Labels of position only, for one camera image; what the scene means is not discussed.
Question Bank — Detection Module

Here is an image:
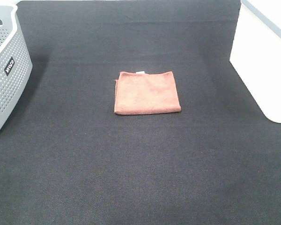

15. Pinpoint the white plastic storage box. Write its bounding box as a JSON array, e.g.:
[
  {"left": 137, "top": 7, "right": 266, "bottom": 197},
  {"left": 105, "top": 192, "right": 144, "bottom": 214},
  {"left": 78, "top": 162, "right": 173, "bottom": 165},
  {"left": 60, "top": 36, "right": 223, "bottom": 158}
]
[{"left": 230, "top": 0, "right": 281, "bottom": 123}]

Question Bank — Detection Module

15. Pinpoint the grey perforated laundry basket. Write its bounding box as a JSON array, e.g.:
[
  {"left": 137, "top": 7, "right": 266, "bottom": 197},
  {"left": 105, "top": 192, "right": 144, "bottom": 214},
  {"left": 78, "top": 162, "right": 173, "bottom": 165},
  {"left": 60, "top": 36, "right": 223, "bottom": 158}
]
[{"left": 0, "top": 0, "right": 32, "bottom": 130}]

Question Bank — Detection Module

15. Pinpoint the orange towel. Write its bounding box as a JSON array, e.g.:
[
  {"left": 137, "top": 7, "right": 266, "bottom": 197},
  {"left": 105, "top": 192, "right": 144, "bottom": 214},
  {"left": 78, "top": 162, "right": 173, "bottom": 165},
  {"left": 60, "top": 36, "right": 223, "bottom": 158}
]
[{"left": 114, "top": 71, "right": 181, "bottom": 115}]

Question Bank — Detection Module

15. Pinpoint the black fabric table mat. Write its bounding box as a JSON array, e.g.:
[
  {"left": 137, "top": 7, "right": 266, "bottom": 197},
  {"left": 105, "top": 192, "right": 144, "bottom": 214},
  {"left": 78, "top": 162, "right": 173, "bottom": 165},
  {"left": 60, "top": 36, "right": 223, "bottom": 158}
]
[{"left": 0, "top": 0, "right": 281, "bottom": 225}]

